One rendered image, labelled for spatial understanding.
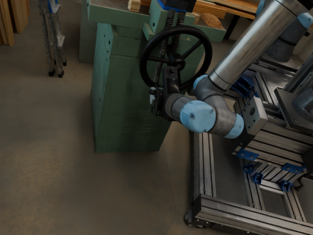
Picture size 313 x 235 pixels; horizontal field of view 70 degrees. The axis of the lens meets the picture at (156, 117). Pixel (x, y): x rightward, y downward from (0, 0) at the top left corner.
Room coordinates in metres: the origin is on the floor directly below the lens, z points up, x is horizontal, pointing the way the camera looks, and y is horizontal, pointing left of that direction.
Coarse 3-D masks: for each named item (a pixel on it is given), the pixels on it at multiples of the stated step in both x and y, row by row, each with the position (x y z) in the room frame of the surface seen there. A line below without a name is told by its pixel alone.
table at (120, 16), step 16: (96, 0) 0.85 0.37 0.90; (112, 0) 0.91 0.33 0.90; (128, 0) 0.98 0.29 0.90; (96, 16) 0.80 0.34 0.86; (112, 16) 0.83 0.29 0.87; (128, 16) 0.86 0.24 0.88; (144, 16) 0.89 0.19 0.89; (144, 32) 0.86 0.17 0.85; (208, 32) 1.04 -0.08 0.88; (224, 32) 1.08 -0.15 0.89
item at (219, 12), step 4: (196, 4) 1.16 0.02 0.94; (200, 4) 1.18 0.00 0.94; (196, 8) 1.17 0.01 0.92; (200, 8) 1.18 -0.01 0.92; (204, 8) 1.19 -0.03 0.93; (208, 8) 1.20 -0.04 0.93; (212, 8) 1.21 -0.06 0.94; (216, 8) 1.22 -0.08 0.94; (220, 8) 1.24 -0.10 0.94; (196, 12) 1.17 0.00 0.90; (200, 12) 1.18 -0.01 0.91; (204, 12) 1.19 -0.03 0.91; (208, 12) 1.20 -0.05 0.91; (212, 12) 1.21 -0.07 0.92; (216, 12) 1.22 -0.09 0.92; (220, 12) 1.23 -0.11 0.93; (224, 12) 1.24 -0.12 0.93; (216, 16) 1.23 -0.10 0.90; (220, 16) 1.24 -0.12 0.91; (224, 16) 1.25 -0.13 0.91
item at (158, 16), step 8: (152, 0) 0.92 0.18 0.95; (152, 8) 0.90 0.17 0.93; (160, 8) 0.84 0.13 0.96; (152, 16) 0.88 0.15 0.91; (160, 16) 0.82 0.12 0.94; (176, 16) 0.85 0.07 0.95; (192, 16) 0.88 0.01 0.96; (152, 24) 0.86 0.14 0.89; (160, 24) 0.82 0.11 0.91; (176, 24) 0.85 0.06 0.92; (184, 24) 0.87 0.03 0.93; (192, 24) 0.89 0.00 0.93
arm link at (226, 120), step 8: (216, 96) 0.56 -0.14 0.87; (216, 104) 0.53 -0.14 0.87; (224, 104) 0.53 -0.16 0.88; (216, 112) 0.47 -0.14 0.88; (224, 112) 0.49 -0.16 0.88; (232, 112) 0.52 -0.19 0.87; (216, 120) 0.46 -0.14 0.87; (224, 120) 0.47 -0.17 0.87; (232, 120) 0.49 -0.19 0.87; (240, 120) 0.51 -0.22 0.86; (216, 128) 0.45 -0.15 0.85; (224, 128) 0.46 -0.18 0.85; (232, 128) 0.47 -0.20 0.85; (240, 128) 0.49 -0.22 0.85; (224, 136) 0.47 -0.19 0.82; (232, 136) 0.48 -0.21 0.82
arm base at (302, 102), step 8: (312, 88) 0.80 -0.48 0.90; (296, 96) 0.83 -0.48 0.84; (304, 96) 0.79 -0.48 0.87; (312, 96) 0.77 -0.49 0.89; (296, 104) 0.78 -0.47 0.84; (304, 104) 0.76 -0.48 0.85; (312, 104) 0.75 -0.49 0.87; (304, 112) 0.74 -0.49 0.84; (312, 112) 0.74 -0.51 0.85; (312, 120) 0.72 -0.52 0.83
